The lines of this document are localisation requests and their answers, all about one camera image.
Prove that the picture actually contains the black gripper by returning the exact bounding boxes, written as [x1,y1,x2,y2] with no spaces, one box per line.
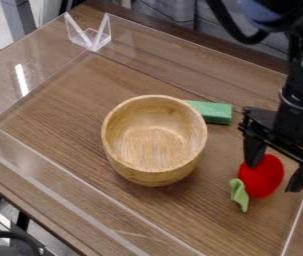
[239,89,303,193]

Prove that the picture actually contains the red plush fruit green leaf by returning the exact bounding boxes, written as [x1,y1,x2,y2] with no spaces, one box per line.
[228,154,284,213]

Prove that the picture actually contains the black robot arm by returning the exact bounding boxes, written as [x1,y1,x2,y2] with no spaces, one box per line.
[205,0,303,192]

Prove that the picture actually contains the green sponge block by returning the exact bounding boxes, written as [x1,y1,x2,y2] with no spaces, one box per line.
[187,100,232,125]

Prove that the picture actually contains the wooden bowl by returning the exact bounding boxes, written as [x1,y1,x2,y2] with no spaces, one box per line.
[101,95,207,187]

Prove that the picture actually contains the black metal device base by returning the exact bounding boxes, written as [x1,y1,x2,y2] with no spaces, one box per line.
[8,224,57,256]

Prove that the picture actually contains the clear acrylic tray enclosure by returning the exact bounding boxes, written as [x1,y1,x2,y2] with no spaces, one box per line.
[0,11,303,256]

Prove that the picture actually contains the clear acrylic corner bracket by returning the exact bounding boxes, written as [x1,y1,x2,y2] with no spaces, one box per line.
[64,12,112,52]

